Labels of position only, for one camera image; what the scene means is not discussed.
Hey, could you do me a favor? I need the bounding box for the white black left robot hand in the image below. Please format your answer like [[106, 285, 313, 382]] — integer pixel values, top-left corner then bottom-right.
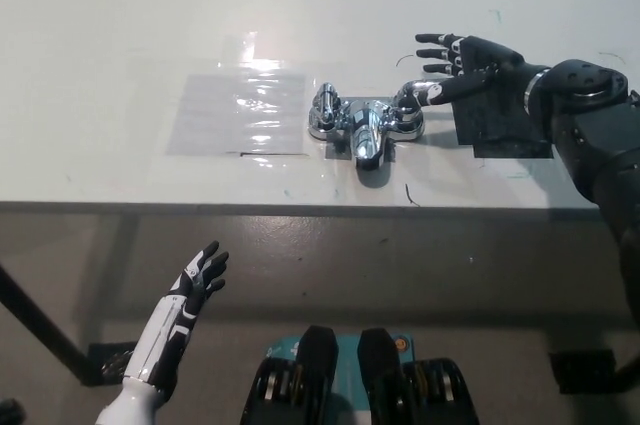
[[121, 239, 231, 399]]

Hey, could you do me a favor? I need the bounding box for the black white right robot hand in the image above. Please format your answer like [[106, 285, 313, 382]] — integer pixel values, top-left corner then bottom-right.
[[412, 32, 540, 109]]

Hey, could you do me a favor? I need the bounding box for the chrome faucet handle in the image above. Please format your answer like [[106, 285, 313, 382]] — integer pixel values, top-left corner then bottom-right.
[[314, 82, 343, 124], [396, 78, 437, 113]]

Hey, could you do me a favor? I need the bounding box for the chrome faucet body with spout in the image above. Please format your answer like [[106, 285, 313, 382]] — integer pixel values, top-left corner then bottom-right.
[[307, 97, 425, 171]]

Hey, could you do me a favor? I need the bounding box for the black tape patch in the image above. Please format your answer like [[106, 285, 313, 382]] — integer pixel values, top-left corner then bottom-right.
[[451, 79, 556, 161]]

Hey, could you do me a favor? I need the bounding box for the black floor tape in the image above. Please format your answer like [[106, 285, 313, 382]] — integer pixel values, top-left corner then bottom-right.
[[86, 340, 139, 387], [547, 349, 626, 396]]

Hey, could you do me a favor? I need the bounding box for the black table leg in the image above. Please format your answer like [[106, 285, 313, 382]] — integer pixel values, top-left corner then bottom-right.
[[0, 262, 104, 387]]

